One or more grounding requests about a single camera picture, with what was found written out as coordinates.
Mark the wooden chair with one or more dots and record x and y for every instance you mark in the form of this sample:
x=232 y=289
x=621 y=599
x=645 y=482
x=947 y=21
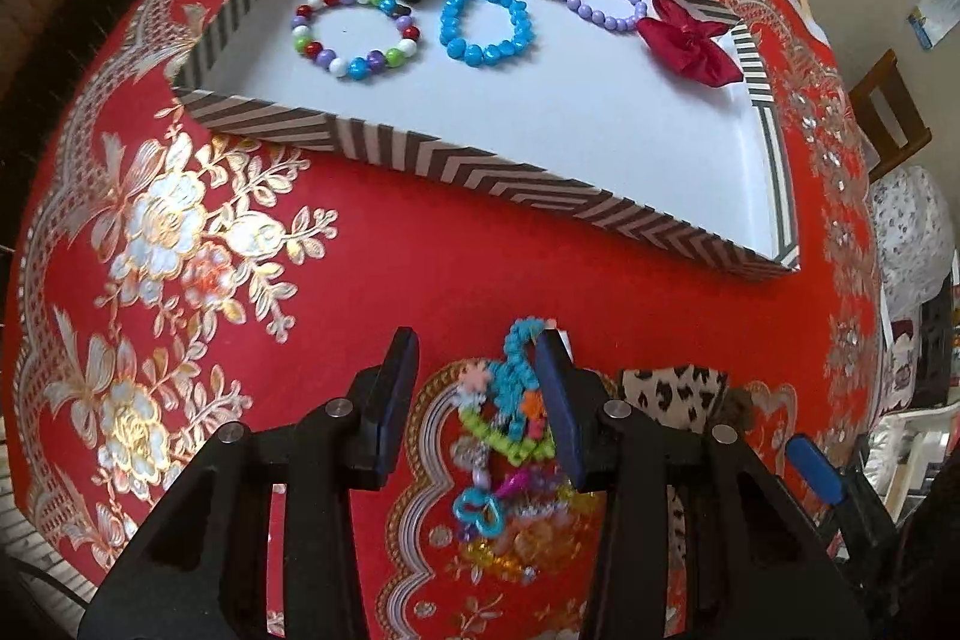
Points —
x=889 y=108

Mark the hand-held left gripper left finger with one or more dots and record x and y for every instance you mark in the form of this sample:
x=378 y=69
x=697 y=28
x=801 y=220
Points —
x=394 y=400

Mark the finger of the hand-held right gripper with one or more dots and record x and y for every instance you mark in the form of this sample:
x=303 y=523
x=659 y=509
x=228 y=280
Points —
x=814 y=464

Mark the wall poster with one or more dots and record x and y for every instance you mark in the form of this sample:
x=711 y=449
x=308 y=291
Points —
x=931 y=10

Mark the red satin bow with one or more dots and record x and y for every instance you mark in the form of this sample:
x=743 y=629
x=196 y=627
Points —
x=686 y=44

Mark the red gold-embroidered tablecloth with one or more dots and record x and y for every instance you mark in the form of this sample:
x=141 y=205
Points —
x=360 y=265

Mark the leopard print scrunchie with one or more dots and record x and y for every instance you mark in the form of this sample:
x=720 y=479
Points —
x=675 y=392

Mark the striped-rim white tray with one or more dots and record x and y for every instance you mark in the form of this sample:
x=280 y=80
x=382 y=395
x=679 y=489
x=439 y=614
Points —
x=600 y=123

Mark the floral white cloth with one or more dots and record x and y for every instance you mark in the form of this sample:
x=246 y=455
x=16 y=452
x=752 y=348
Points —
x=911 y=235

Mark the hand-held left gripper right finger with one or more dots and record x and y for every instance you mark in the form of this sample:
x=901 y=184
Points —
x=559 y=400

